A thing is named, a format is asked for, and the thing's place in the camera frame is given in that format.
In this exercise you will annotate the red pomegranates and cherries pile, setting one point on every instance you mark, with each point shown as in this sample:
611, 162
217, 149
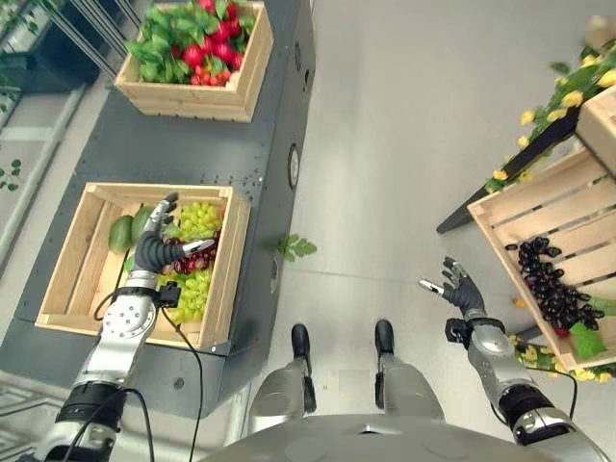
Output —
216, 45

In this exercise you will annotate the light wooden box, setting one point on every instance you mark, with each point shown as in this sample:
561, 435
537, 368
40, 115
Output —
599, 125

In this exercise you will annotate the green grape bunch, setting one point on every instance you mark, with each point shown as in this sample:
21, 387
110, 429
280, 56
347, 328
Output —
199, 222
190, 293

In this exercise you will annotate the wooden crate with mixed fruit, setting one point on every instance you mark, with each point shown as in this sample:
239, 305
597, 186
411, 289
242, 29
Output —
144, 262

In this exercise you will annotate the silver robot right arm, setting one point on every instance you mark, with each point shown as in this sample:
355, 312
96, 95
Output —
517, 390

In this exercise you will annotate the wooden crate with red fruit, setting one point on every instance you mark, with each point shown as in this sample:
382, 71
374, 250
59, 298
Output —
202, 91

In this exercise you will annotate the red grape bunch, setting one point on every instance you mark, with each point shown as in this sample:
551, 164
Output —
195, 260

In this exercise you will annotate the green mango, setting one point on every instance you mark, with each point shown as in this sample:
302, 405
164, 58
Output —
140, 222
120, 233

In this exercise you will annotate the green grape leaf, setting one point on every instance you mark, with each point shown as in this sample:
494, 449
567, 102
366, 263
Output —
588, 341

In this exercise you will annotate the green leaf sprig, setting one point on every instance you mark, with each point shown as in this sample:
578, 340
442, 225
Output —
293, 246

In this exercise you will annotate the black display stand frame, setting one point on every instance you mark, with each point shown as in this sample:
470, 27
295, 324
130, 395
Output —
510, 168

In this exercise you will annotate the wooden crate with black grapes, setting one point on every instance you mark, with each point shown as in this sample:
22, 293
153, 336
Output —
553, 216

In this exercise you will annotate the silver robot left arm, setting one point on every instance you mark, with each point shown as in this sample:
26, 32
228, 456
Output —
98, 358

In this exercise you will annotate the black grape bunch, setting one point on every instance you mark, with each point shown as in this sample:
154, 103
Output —
553, 284

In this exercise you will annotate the dark grey display counter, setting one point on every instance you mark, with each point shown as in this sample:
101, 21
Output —
226, 159

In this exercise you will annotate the robot torso and legs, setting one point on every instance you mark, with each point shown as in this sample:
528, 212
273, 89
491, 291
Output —
346, 399

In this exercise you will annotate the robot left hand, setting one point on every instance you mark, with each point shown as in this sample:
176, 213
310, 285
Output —
150, 250

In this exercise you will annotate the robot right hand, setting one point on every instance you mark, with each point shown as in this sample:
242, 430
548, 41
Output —
463, 291

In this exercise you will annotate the yellow flower garland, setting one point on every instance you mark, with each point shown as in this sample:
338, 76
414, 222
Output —
560, 108

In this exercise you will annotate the green leafy foliage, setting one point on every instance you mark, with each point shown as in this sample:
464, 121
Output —
163, 38

